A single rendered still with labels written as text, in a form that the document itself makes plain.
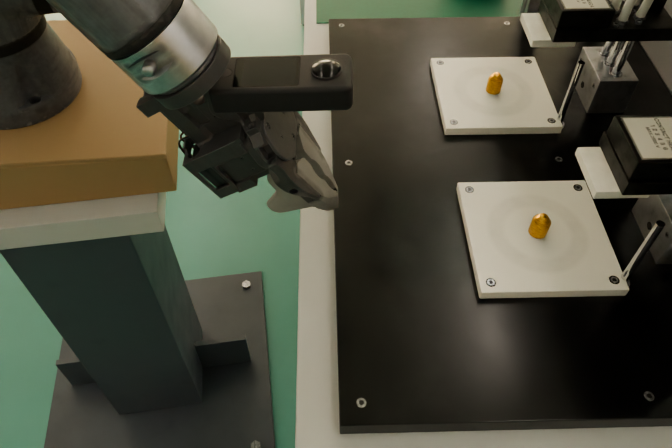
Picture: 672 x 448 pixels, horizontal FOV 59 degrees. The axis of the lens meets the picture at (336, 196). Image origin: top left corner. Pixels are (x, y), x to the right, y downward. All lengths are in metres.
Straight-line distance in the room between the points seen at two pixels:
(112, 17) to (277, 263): 1.20
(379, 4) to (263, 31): 1.35
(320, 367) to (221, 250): 1.05
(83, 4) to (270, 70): 0.15
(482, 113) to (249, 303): 0.88
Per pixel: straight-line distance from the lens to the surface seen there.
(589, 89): 0.85
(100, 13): 0.43
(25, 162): 0.74
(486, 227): 0.67
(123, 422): 1.43
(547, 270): 0.65
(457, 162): 0.74
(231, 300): 1.51
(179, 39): 0.45
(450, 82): 0.84
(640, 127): 0.62
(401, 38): 0.94
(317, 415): 0.58
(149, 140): 0.72
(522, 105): 0.82
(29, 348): 1.61
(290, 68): 0.49
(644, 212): 0.73
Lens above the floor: 1.29
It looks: 49 degrees down
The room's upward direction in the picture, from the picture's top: straight up
